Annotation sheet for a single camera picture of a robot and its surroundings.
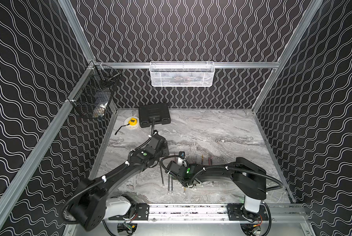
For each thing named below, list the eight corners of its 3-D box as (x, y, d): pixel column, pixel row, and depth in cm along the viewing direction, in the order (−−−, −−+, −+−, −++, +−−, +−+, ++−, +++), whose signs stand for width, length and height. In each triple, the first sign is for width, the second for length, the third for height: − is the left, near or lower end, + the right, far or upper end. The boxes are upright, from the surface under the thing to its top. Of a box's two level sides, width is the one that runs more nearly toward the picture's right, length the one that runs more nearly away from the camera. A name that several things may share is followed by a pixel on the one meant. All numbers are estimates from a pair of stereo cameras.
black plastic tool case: (141, 129, 110) (139, 125, 105) (139, 109, 123) (137, 105, 119) (171, 124, 113) (171, 119, 109) (166, 105, 126) (166, 100, 122)
